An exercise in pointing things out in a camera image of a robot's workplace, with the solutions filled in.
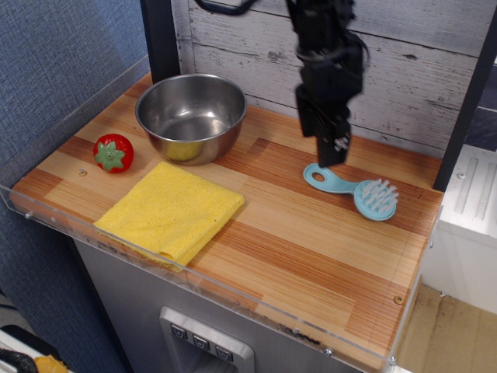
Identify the clear acrylic guard rail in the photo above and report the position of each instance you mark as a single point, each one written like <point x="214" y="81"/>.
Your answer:
<point x="41" y="273"/>

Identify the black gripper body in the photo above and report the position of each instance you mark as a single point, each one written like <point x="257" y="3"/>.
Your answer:
<point x="331" y="79"/>

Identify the white toy sink counter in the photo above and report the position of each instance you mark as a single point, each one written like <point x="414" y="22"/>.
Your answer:
<point x="460" y="260"/>

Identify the stainless steel bowl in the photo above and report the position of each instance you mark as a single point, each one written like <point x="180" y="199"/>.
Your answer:
<point x="192" y="119"/>

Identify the grey dispenser button panel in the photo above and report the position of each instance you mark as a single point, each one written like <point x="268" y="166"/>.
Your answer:
<point x="196" y="347"/>

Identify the grey toy fridge cabinet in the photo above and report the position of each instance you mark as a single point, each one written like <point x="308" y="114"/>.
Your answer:
<point x="133" y="293"/>

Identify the black and yellow object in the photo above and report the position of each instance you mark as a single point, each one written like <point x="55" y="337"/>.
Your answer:
<point x="21" y="362"/>

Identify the red toy strawberry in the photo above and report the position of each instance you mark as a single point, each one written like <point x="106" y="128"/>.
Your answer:
<point x="113" y="153"/>

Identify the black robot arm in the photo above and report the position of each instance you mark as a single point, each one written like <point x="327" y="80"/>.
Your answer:
<point x="323" y="25"/>

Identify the black right frame post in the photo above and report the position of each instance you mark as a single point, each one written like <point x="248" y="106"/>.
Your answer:
<point x="470" y="103"/>

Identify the black frame post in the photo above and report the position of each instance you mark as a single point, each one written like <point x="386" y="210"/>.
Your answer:
<point x="160" y="37"/>
<point x="470" y="103"/>

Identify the yellow folded cloth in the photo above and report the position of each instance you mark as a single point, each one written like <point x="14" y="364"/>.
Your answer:
<point x="170" y="215"/>

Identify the black left frame post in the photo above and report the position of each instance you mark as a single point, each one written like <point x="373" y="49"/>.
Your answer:
<point x="160" y="37"/>

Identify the light blue brush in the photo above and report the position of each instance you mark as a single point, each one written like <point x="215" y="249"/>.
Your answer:
<point x="374" y="199"/>

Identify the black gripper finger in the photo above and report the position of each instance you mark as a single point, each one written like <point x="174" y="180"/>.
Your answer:
<point x="308" y="117"/>
<point x="333" y="139"/>

